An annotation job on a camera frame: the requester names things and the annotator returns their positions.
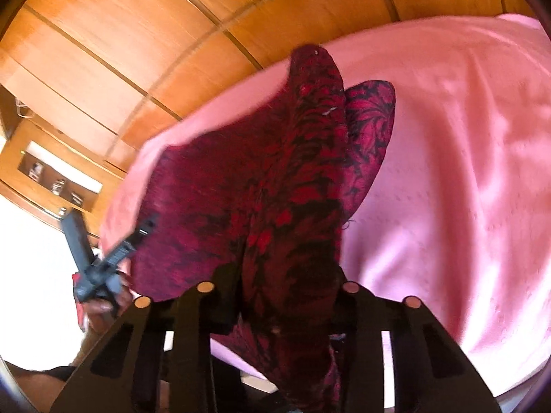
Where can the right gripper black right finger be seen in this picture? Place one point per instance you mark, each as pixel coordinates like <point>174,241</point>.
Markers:
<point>430,371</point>

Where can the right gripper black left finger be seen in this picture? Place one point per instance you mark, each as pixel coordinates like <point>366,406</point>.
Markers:
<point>122,372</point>

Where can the maroon floral patterned garment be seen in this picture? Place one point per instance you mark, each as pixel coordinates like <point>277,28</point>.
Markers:
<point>272,192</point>

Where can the left hand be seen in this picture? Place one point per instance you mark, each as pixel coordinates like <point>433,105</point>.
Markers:
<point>99,311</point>

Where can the small glass bottle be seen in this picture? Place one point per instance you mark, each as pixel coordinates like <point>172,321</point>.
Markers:
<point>76,199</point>
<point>57,187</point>
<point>35,171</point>

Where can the wooden bedside shelf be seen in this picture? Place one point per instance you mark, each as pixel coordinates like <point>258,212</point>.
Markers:
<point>27,138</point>

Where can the pink bed sheet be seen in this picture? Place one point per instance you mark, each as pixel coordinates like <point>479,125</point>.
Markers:
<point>459,211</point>

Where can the wooden panelled headboard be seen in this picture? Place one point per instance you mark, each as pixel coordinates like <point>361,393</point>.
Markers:
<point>110,74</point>

